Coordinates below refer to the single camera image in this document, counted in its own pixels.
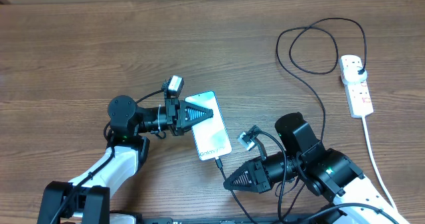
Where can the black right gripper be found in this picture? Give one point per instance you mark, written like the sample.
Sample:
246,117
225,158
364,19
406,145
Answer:
261,176

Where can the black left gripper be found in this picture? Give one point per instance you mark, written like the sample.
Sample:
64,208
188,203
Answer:
177,112

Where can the blue Galaxy smartphone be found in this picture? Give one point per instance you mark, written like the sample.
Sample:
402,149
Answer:
210,136

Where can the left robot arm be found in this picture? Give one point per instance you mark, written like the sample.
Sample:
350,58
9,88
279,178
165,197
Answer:
88,195

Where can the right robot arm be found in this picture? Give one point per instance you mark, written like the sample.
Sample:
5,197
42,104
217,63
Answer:
351,196

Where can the white charger adapter plug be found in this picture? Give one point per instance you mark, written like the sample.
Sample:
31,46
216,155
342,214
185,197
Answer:
351,76

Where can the white power strip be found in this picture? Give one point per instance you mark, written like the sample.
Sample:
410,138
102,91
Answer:
358,95

